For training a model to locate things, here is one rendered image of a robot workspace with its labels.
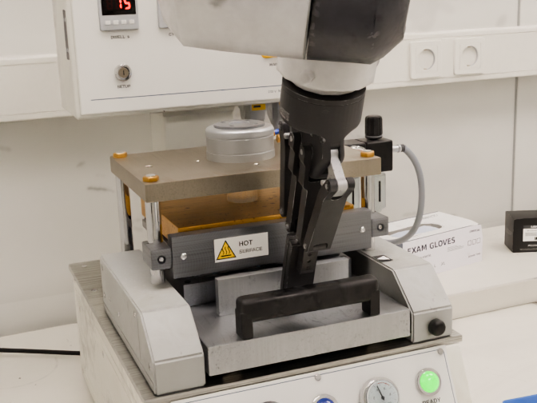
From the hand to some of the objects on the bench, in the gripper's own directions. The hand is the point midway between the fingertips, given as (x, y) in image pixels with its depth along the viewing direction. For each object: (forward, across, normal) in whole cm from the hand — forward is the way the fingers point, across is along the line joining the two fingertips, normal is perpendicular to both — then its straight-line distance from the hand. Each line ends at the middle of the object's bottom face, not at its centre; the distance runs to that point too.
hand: (299, 264), depth 86 cm
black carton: (+40, -43, +71) cm, 92 cm away
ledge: (+44, -42, +68) cm, 91 cm away
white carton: (+40, -44, +46) cm, 75 cm away
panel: (+21, +21, 0) cm, 29 cm away
